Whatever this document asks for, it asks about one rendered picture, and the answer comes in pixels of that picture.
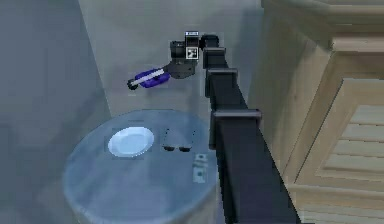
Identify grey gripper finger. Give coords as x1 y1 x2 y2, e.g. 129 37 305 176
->
126 67 167 91

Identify white plate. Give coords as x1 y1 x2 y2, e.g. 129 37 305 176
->
107 126 156 158

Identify grey flat remote control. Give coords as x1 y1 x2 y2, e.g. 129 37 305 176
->
192 152 209 184

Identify black eyeglasses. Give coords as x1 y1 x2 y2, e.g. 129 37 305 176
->
161 128 197 153

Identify round grey glass table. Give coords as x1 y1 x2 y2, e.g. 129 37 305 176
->
62 108 224 224

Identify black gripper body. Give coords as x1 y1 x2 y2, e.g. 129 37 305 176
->
163 40 197 80

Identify light wooden cupboard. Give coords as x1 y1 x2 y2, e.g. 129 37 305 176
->
248 0 384 224

